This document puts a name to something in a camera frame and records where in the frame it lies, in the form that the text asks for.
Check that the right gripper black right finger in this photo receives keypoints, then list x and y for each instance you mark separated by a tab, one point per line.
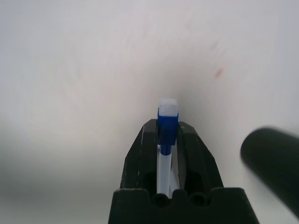
198	163

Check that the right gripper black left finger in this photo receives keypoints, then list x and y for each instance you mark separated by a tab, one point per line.
140	163

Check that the white pen with blue cap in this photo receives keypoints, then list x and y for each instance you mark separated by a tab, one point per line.
167	130

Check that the black cup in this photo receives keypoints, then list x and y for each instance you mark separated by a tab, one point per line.
273	158

